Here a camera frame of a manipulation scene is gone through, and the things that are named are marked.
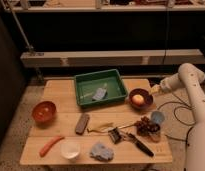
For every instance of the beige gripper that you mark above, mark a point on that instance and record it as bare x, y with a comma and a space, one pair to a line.
155, 89

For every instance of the dark red bowl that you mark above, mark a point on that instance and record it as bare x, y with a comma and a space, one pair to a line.
148, 99

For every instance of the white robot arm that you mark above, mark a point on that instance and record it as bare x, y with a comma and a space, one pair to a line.
190, 78

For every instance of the grey spatula in tray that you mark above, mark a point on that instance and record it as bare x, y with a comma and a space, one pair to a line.
100, 93

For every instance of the green plastic tray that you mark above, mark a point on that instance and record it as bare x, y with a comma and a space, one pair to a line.
87, 84

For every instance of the yellow apple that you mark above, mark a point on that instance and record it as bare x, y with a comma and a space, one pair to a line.
138, 99

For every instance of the blue cup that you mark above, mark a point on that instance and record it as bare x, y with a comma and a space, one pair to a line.
157, 117

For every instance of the brown grape bunch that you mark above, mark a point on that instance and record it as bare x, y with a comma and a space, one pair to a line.
145, 126

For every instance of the grey metal shelf beam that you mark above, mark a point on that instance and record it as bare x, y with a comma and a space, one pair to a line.
112, 58

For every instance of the wooden table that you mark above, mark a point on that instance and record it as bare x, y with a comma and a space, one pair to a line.
62, 94

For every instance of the black binder clip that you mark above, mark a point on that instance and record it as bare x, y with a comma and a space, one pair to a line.
114, 135

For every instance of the grey brown sponge block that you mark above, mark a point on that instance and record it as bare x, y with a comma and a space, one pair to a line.
82, 123

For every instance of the blue crumpled cloth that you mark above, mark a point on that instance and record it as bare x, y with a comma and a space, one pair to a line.
101, 153

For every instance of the orange red bowl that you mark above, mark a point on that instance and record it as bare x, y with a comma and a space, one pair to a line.
44, 112

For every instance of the orange carrot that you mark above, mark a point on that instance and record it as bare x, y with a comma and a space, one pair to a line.
45, 149

